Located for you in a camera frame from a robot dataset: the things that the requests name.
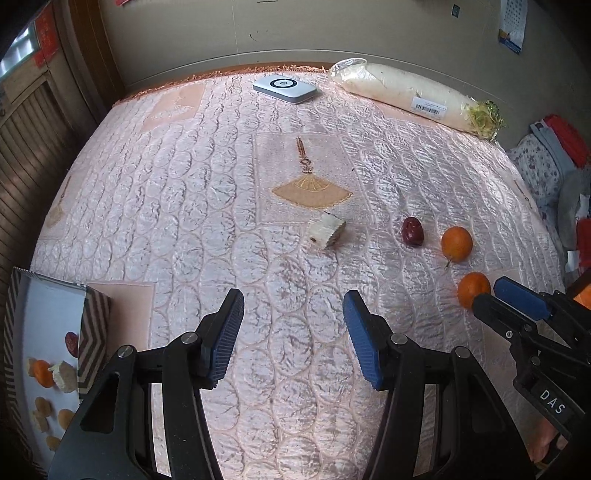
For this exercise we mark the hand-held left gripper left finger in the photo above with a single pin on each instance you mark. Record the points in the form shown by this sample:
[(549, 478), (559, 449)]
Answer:
[(226, 341)]

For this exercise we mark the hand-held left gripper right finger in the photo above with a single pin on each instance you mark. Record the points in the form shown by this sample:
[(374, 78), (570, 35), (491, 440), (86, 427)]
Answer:
[(362, 341)]

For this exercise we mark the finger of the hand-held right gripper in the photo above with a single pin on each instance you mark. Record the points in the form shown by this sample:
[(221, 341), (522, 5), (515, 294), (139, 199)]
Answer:
[(494, 311), (521, 297)]

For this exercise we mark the small red jujube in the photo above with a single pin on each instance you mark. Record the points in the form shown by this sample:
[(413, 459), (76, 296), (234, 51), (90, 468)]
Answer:
[(70, 344)]

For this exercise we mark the pale cake piece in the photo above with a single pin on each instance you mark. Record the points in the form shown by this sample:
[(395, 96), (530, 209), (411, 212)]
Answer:
[(30, 367), (64, 378)]

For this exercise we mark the striped cardboard box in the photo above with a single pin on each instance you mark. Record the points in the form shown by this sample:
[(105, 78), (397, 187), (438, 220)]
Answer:
[(51, 314)]

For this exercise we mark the large brown longan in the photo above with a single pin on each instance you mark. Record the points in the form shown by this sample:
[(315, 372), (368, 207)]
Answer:
[(64, 417)]

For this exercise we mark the small orange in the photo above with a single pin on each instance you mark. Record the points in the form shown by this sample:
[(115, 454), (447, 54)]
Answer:
[(44, 374)]

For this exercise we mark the medium brown longan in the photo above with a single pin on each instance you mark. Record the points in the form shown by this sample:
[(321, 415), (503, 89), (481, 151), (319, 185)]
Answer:
[(42, 405)]

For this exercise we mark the small brown longan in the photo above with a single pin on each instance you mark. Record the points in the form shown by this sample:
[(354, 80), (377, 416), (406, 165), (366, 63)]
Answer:
[(53, 443)]

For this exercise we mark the person's right hand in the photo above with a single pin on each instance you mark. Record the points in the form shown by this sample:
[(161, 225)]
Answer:
[(547, 443)]

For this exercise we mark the orange object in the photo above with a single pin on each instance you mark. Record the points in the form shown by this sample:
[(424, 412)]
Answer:
[(584, 295)]

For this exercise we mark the large orange with stem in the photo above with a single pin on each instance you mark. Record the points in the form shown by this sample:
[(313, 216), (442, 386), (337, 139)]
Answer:
[(457, 243)]

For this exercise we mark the dark grey cloth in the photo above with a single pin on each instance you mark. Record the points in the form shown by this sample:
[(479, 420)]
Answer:
[(572, 207)]

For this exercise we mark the large red jujube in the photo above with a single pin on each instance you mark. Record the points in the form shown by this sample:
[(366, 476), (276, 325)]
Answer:
[(412, 230)]

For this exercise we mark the floral cloth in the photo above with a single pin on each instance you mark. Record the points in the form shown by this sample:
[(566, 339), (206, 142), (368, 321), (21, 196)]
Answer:
[(535, 170)]

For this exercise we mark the pink quilted bedspread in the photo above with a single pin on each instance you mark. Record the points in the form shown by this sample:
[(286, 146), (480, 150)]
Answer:
[(184, 207)]

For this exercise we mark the light grey folded cloth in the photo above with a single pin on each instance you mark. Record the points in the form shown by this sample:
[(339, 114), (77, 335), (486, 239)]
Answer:
[(551, 145)]

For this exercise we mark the red folded cloth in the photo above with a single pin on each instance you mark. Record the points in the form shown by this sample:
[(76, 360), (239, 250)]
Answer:
[(570, 138)]

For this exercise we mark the wrapped white daikon radish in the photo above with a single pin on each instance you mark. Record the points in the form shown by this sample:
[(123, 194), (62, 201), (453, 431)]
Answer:
[(406, 90)]

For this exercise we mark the white flat electronic device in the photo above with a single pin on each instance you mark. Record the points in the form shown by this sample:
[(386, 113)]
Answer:
[(284, 86)]

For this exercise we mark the wooden slatted panel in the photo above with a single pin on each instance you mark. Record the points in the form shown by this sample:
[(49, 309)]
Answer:
[(32, 147)]

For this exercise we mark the red paper couplet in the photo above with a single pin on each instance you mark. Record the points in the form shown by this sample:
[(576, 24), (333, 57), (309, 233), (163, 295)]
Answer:
[(46, 39)]

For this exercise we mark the window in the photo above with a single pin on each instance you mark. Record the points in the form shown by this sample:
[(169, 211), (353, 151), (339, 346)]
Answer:
[(18, 53)]

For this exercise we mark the wall calendar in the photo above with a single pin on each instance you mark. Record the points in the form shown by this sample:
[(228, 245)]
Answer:
[(512, 25)]

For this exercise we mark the red wall poster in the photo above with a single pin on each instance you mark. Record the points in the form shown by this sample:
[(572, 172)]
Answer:
[(122, 2)]

